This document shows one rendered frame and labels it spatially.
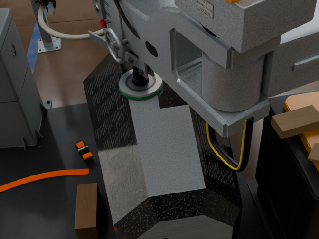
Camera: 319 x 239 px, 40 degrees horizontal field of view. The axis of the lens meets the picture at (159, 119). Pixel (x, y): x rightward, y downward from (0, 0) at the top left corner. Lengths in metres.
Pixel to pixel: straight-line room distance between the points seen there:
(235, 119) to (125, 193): 0.66
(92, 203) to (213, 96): 1.36
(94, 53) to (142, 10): 2.20
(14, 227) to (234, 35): 1.99
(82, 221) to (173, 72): 1.23
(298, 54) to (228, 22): 0.36
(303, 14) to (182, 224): 0.94
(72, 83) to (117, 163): 1.66
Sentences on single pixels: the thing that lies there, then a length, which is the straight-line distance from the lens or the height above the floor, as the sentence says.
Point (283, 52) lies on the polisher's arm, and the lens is 1.36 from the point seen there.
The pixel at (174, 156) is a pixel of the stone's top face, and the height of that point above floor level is 0.80.
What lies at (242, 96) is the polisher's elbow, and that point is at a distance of 1.38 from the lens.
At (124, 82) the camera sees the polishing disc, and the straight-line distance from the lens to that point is 2.17.
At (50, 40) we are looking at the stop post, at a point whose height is 0.08.
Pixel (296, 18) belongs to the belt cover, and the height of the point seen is 1.58.
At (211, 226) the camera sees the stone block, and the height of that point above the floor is 0.65.
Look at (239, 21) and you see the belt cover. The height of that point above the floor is 1.64.
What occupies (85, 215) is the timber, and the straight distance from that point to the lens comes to 2.54.
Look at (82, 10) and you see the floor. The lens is 4.42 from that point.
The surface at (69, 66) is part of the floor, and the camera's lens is 3.73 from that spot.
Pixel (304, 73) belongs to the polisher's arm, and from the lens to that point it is 1.48.
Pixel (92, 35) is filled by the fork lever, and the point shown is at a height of 0.92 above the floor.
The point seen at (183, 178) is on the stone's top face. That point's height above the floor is 0.80.
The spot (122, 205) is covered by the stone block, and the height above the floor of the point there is 0.69.
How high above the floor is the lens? 2.22
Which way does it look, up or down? 45 degrees down
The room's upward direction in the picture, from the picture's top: 5 degrees counter-clockwise
